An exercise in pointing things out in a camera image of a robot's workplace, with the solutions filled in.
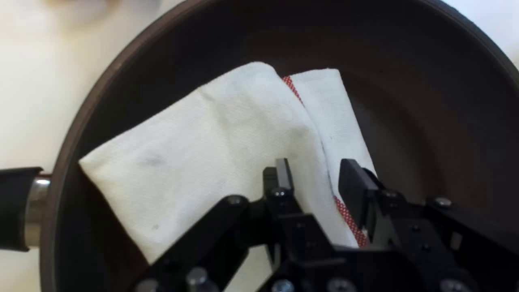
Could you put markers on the white towel with red stripe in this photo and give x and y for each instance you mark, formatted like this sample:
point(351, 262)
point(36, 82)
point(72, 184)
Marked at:
point(164, 175)

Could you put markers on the black frying pan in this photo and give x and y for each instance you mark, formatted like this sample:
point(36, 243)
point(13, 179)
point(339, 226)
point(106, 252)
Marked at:
point(438, 106)

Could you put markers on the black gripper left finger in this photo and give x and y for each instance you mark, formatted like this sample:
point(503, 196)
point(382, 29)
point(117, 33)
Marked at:
point(278, 179)

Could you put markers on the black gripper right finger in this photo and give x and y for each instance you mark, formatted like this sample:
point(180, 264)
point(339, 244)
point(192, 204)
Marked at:
point(361, 192)

